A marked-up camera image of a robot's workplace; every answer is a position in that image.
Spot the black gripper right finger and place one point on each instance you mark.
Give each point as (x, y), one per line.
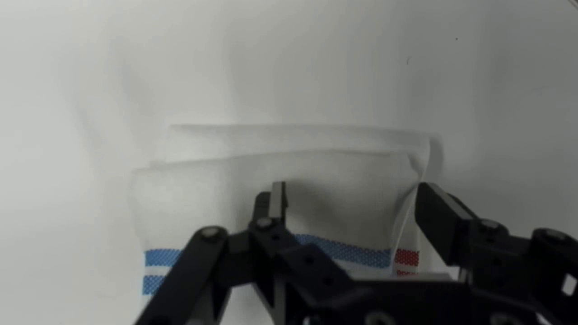
(446, 224)

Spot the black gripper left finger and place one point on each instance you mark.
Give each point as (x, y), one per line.
(271, 205)

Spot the red-striped white towel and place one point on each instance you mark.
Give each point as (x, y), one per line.
(199, 142)

